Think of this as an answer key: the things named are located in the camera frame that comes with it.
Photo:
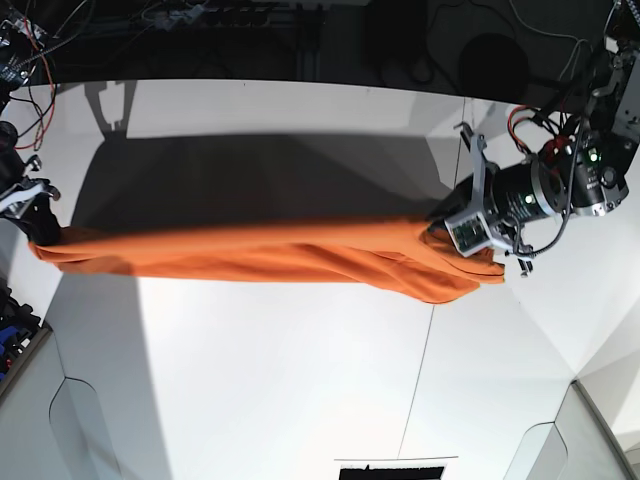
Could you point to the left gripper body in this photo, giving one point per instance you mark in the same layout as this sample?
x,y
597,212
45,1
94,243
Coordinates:
x,y
506,229

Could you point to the grey panel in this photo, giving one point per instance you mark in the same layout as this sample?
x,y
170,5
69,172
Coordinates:
x,y
52,425
577,444

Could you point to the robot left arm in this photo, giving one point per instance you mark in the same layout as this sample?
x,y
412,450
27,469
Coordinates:
x,y
577,150

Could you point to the grey left side panel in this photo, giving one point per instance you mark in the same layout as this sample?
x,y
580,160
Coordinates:
x,y
52,425

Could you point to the black round stool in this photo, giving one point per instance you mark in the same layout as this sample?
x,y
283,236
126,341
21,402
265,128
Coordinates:
x,y
493,66

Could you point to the blue black clutter bin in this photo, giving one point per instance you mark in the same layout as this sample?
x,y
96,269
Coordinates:
x,y
19,326

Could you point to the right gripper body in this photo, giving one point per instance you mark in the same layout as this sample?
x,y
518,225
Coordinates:
x,y
18,189

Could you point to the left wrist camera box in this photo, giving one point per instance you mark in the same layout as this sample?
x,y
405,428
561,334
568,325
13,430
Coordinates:
x,y
469,232

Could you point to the orange t-shirt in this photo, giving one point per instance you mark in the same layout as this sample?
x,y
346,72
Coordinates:
x,y
397,254

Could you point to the grey right side panel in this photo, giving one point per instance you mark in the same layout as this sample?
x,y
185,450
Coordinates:
x,y
577,444

